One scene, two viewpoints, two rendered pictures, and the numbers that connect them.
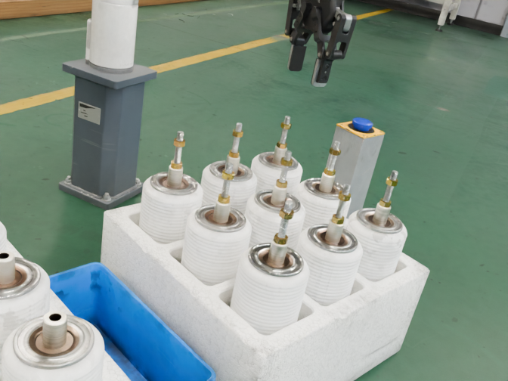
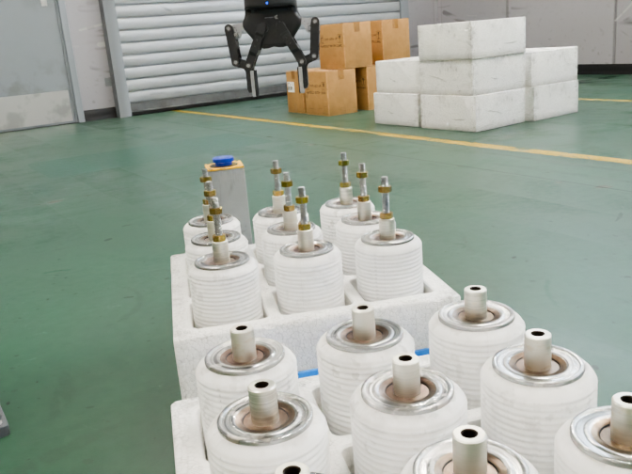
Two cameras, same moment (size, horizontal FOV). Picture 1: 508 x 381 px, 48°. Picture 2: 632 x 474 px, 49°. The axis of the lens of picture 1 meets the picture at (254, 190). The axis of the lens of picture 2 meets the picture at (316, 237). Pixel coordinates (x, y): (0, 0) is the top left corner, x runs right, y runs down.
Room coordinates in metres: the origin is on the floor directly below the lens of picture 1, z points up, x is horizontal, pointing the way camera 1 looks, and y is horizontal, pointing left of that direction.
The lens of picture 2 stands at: (0.15, 0.78, 0.54)
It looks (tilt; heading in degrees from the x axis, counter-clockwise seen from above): 16 degrees down; 307
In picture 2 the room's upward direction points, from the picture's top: 5 degrees counter-clockwise
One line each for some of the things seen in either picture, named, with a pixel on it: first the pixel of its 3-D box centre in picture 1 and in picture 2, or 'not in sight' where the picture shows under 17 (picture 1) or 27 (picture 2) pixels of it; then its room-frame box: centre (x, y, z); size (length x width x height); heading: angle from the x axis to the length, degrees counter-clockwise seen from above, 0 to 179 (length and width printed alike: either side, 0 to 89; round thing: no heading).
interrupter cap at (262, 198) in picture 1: (277, 202); (291, 229); (0.81, -0.04, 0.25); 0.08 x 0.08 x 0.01
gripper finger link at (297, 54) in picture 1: (296, 57); (254, 83); (0.84, -0.02, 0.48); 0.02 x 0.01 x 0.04; 121
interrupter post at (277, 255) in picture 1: (277, 252); (387, 229); (0.64, -0.05, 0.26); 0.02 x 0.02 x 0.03
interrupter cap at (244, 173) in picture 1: (230, 171); (215, 238); (0.89, 0.05, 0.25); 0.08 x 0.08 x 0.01
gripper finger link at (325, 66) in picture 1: (328, 66); (309, 70); (0.77, -0.07, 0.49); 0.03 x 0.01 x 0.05; 31
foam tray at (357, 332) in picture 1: (258, 284); (301, 324); (0.81, -0.04, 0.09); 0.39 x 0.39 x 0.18; 47
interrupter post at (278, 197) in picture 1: (279, 195); (290, 220); (0.81, -0.04, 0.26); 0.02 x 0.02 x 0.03
